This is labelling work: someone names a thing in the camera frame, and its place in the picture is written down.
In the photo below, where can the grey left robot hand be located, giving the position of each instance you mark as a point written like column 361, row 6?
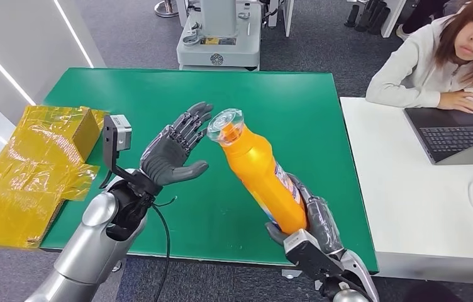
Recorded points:
column 170, row 156

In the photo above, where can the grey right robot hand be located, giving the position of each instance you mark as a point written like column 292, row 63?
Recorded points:
column 320, row 221

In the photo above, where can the orange plastic bottle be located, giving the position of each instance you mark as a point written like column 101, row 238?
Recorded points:
column 261, row 175

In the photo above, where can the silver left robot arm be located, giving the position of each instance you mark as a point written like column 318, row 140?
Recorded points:
column 95, row 246

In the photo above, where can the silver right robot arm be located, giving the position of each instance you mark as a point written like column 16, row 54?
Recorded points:
column 353, row 279

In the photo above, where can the green table mat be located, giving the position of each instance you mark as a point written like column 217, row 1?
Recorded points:
column 203, row 96

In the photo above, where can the white desk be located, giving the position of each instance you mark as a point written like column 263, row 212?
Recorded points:
column 415, row 208

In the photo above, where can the grey machine base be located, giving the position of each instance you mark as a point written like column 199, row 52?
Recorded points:
column 220, row 46

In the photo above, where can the yellow taped cardboard box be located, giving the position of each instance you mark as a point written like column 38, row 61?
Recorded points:
column 28, row 175

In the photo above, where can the chrome stand base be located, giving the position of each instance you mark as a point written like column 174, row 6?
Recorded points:
column 165, row 8

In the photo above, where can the dark grey laptop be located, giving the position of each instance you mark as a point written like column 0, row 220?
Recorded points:
column 453, row 133

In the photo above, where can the person's hand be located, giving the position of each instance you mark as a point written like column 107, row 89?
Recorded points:
column 461, row 102

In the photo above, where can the person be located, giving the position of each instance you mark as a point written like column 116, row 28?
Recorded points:
column 420, row 62

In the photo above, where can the black boots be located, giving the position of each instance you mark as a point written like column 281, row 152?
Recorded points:
column 367, row 16

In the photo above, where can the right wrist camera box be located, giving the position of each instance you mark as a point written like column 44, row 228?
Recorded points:
column 309, row 254

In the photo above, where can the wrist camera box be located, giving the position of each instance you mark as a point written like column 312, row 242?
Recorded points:
column 309, row 254
column 117, row 137

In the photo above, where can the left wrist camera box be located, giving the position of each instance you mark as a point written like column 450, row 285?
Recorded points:
column 117, row 137

